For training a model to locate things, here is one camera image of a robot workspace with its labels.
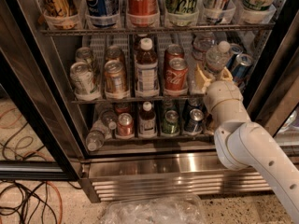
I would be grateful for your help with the green can bottom shelf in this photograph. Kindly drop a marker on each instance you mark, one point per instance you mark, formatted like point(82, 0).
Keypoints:
point(170, 122)

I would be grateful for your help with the yellow top shelf bottle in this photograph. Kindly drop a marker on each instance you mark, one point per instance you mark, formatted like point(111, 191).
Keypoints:
point(61, 8)

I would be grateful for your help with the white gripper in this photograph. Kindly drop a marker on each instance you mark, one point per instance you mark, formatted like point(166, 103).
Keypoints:
point(221, 92)

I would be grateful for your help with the clear plastic bag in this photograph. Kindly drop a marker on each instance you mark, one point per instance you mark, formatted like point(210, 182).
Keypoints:
point(169, 209)

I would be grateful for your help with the brown juice bottle shelf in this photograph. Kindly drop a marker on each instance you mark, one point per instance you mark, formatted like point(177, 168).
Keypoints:
point(147, 120)
point(146, 69)

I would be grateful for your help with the silver can rear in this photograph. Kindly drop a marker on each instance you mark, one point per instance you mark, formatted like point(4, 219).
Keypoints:
point(84, 54)

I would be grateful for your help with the gold can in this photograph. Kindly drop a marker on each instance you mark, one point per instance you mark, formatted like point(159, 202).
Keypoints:
point(114, 53)
point(115, 77)

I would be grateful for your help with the silver can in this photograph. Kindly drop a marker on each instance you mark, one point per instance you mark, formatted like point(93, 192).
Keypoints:
point(82, 77)
point(84, 54)

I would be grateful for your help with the blue energy can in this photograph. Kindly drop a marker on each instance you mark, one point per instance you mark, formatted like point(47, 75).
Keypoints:
point(241, 66)
point(235, 49)

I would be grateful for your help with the clear water bottle front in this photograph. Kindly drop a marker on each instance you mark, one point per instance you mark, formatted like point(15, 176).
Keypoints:
point(216, 58)

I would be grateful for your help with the blue can bottom shelf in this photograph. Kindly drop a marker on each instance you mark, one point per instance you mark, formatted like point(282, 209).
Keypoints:
point(194, 122)

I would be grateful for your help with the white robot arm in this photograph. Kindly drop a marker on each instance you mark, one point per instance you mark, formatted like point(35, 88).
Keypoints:
point(241, 143)

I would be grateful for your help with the open fridge door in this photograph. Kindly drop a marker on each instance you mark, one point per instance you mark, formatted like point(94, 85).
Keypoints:
point(32, 75)

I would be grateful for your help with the lying water bottle front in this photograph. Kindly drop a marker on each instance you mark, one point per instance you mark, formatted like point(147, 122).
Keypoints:
point(96, 136)

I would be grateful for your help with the brown juice bottle bottom shelf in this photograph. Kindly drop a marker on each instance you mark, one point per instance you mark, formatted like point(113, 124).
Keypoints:
point(147, 120)

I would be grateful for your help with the blue energy can front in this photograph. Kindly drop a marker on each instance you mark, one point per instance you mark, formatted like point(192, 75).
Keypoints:
point(241, 66)

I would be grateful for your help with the blue energy can rear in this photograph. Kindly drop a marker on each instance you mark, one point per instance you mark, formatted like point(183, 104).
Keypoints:
point(235, 49)

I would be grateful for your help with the clear water bottle rear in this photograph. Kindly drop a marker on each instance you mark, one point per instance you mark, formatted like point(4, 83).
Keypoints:
point(201, 44)

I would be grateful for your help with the lying water bottle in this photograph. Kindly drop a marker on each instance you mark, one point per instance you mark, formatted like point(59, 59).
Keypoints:
point(107, 115)
point(96, 136)

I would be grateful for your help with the red cola bottle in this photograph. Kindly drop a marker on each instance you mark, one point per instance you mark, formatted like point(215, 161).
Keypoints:
point(142, 7)

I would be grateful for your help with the clear water bottle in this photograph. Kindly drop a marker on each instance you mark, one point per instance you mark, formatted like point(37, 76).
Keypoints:
point(201, 44)
point(216, 58)

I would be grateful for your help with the red cola can front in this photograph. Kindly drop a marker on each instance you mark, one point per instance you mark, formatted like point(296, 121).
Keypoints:
point(175, 74)

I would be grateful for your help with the brown juice bottle middle shelf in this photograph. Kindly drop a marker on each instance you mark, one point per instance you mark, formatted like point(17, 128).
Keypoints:
point(146, 69)

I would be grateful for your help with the lying water bottle rear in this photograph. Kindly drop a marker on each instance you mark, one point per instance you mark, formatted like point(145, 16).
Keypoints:
point(107, 115)

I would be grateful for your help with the blue pepsi bottle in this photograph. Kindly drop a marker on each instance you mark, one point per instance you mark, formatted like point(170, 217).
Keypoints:
point(101, 0)

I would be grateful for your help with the bronze can bottom shelf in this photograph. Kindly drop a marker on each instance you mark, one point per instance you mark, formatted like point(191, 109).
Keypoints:
point(210, 125)

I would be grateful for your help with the silver can front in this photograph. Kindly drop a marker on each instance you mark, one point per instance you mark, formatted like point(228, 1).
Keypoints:
point(82, 77)

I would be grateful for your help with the gold can rear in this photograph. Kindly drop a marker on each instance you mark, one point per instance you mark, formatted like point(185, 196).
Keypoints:
point(114, 53)

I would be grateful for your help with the red can bottom shelf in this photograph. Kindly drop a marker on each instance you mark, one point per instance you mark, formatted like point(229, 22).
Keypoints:
point(125, 125)

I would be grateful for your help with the red cola can rear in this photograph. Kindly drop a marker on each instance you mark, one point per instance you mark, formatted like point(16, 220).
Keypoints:
point(173, 51)

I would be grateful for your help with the gold can front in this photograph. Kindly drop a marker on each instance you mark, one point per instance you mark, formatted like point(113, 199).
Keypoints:
point(115, 77)

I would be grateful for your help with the red cola can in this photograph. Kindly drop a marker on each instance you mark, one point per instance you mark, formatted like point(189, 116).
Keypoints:
point(175, 74)
point(173, 51)

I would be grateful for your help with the stainless steel fridge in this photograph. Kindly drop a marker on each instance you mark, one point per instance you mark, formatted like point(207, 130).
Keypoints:
point(139, 167)

